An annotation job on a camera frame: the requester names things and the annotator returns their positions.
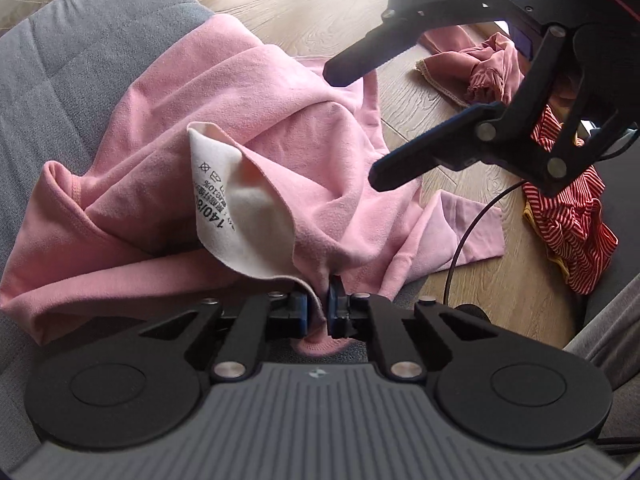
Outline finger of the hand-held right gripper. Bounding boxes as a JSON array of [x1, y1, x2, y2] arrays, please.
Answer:
[[367, 25, 638, 198], [322, 0, 546, 86]]

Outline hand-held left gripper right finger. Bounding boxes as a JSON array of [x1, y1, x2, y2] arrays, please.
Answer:
[[326, 280, 503, 386]]

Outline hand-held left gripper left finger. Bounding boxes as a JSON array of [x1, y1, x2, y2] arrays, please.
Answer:
[[135, 287, 310, 386]]

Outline pink garment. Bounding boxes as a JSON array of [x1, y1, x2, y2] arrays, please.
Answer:
[[0, 12, 506, 358]]

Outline dusty rose lace-trimmed garment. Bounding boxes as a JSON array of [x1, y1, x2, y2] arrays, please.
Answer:
[[415, 25, 586, 111]]

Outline person's black sock foot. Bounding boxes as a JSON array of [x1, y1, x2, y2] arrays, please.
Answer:
[[452, 302, 493, 326]]

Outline red striped garment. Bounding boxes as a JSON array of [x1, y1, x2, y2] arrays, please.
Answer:
[[522, 105, 621, 296]]

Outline person's grey trouser leg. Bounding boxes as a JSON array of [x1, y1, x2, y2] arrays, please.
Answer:
[[562, 270, 640, 396]]

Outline black cable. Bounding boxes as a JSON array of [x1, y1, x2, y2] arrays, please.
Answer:
[[442, 180, 531, 308]]

